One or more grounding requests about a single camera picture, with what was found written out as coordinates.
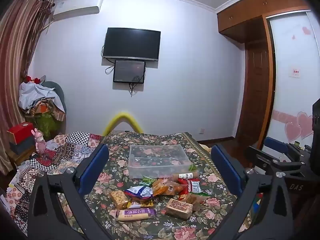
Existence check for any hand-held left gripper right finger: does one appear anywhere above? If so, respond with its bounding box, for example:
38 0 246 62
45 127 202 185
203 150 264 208
211 144 294 240

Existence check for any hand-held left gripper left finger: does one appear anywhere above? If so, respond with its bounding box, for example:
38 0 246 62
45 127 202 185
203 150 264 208
27 143 118 240

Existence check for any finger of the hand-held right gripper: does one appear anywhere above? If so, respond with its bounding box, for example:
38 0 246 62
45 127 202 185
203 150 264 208
245 145 304 174
264 137 304 159

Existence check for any red snack packet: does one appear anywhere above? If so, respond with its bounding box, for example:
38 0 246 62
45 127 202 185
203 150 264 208
179 179 202 195

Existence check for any round biscuit roll packet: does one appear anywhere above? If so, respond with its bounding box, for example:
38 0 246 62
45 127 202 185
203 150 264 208
172 171 200 182

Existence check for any green-edged brown snack packet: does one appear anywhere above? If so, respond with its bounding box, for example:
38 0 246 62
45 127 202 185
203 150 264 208
185 192 212 211

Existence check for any clear peanut brittle packet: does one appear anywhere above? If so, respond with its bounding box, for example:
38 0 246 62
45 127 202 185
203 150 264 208
109 190 131 210

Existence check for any blue and white snack packet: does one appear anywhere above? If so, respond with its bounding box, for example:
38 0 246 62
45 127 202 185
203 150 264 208
124 185 154 202

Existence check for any brown cake bar packet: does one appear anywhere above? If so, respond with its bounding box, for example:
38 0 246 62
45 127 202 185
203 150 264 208
165 198 194 220

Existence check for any clear plastic container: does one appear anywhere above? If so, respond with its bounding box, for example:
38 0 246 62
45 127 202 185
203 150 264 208
128 144 193 179

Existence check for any floral blanket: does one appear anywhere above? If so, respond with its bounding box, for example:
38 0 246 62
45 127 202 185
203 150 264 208
61 131 253 240

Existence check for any patchwork blanket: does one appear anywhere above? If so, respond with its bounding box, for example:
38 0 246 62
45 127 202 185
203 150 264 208
5 131 104 236

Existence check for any yellow foam tube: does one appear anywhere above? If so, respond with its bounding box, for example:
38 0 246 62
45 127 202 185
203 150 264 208
102 110 144 137

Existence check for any white heart-sticker sliding door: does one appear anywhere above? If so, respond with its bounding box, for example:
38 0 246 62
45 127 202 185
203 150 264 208
264 10 320 153

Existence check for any small dark green packet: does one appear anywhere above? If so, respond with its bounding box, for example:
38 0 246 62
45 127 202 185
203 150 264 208
142 176 157 187

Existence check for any wooden door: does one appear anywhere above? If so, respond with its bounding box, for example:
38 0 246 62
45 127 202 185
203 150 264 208
236 42 271 141

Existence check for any orange puffed snack packet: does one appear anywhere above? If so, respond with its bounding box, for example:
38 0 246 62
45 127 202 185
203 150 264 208
152 179 187 197

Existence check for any pink bunny toy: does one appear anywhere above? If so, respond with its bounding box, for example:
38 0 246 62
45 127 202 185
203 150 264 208
31 128 47 153

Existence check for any long yellow cracker packet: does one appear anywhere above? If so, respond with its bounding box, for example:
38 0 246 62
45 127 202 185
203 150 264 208
115 208 157 222

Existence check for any grey box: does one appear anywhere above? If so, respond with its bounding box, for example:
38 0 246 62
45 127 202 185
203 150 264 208
9 136 37 156

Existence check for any grey-green chair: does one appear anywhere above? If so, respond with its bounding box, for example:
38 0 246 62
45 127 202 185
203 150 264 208
42 81 67 113

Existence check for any red box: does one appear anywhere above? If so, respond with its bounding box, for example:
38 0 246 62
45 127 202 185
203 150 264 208
6 122 35 145

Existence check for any pile of clothes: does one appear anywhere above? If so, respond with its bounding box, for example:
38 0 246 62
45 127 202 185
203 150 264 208
18 75 66 130

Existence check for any small black monitor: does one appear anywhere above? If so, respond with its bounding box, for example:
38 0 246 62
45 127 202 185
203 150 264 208
113 59 147 84

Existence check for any striped brown curtain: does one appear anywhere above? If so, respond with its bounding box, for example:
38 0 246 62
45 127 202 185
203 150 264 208
0 0 55 177

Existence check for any wooden overhead cabinet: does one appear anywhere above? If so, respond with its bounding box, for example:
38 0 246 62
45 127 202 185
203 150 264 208
216 0 311 44

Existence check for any white air conditioner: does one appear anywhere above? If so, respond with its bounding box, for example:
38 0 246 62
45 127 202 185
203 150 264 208
53 0 104 21

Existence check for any black hanging monitor cable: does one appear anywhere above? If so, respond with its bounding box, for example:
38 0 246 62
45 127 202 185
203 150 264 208
128 76 141 97

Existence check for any wall-mounted black television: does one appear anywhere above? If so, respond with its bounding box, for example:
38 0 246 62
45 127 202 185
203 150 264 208
102 27 161 62

